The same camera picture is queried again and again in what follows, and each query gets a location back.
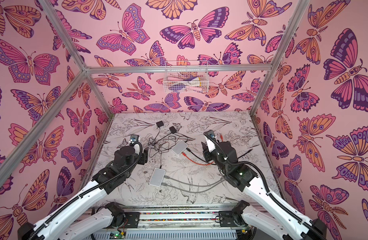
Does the grey ethernet cable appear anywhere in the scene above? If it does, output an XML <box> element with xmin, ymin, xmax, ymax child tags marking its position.
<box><xmin>161</xmin><ymin>179</ymin><xmax>227</xmax><ymax>194</ymax></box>
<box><xmin>163</xmin><ymin>175</ymin><xmax>224</xmax><ymax>188</ymax></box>

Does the front aluminium rail base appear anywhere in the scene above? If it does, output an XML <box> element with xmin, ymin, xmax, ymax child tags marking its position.
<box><xmin>51</xmin><ymin>205</ymin><xmax>308</xmax><ymax>240</ymax></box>

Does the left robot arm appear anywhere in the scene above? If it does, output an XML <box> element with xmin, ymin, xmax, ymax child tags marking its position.
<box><xmin>18</xmin><ymin>142</ymin><xmax>148</xmax><ymax>240</ymax></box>

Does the black power adapter near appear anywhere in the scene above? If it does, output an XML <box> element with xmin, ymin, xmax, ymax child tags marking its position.
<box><xmin>170</xmin><ymin>127</ymin><xmax>177</xmax><ymax>134</ymax></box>

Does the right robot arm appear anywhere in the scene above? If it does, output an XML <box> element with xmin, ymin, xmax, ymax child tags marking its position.
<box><xmin>202</xmin><ymin>140</ymin><xmax>327</xmax><ymax>240</ymax></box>

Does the red ethernet cable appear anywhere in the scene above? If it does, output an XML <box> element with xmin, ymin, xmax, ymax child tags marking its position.
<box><xmin>180</xmin><ymin>133</ymin><xmax>224</xmax><ymax>166</ymax></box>

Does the aluminium frame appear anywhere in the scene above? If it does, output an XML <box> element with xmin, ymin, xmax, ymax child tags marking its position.
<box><xmin>0</xmin><ymin>1</ymin><xmax>310</xmax><ymax>187</ymax></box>

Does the black adapter cable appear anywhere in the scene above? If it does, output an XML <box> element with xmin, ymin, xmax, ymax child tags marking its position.
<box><xmin>148</xmin><ymin>128</ymin><xmax>177</xmax><ymax>157</ymax></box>

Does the black power adapter far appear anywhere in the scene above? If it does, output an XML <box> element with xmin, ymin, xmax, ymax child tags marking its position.
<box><xmin>156</xmin><ymin>121</ymin><xmax>164</xmax><ymax>128</ymax></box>

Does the black power cable with plug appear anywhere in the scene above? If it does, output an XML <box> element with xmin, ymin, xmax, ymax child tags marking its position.
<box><xmin>147</xmin><ymin>131</ymin><xmax>195</xmax><ymax>169</ymax></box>

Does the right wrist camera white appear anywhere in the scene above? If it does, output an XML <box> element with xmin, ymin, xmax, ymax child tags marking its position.
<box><xmin>204</xmin><ymin>130</ymin><xmax>217</xmax><ymax>153</ymax></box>

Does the black power adapter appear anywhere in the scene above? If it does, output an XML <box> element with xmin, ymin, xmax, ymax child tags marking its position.
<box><xmin>156</xmin><ymin>121</ymin><xmax>164</xmax><ymax>128</ymax></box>
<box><xmin>170</xmin><ymin>127</ymin><xmax>177</xmax><ymax>134</ymax></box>

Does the white wire basket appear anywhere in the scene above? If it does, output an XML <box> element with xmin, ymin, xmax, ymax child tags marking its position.
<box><xmin>162</xmin><ymin>60</ymin><xmax>210</xmax><ymax>94</ymax></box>

